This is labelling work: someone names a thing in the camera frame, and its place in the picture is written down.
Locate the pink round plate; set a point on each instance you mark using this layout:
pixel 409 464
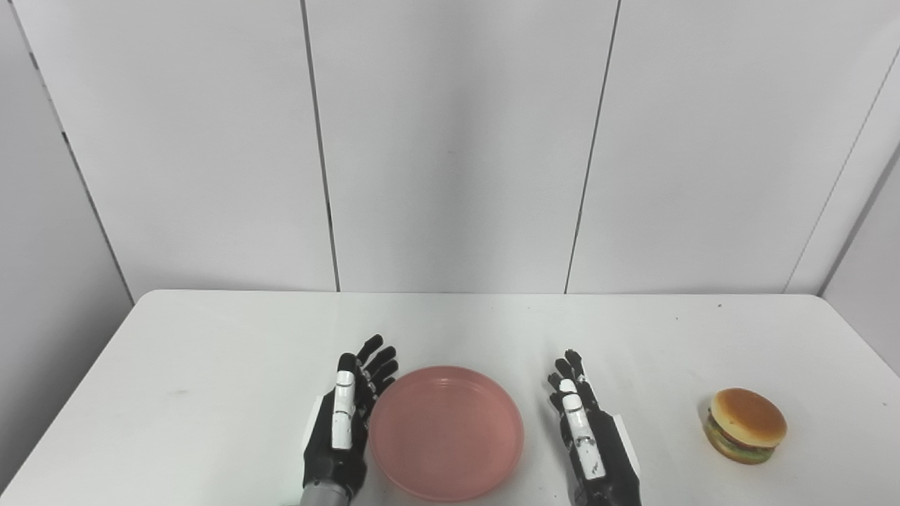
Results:
pixel 446 432

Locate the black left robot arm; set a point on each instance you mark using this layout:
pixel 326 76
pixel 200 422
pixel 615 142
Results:
pixel 322 495

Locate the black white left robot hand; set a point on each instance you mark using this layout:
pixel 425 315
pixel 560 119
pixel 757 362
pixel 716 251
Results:
pixel 334 457

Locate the toy hamburger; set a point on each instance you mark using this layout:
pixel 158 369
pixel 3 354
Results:
pixel 747 422

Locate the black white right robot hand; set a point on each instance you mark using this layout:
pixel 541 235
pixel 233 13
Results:
pixel 612 457

